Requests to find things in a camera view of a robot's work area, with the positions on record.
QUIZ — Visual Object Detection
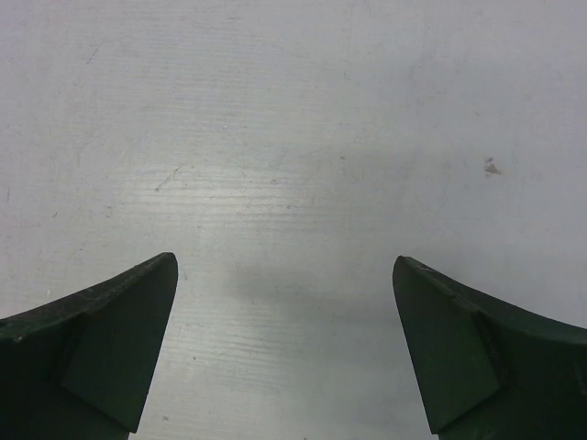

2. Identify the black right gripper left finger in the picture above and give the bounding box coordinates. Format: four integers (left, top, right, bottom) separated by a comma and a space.
1, 252, 178, 439

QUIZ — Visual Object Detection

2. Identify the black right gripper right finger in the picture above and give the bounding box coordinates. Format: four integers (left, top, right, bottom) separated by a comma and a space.
393, 257, 586, 439

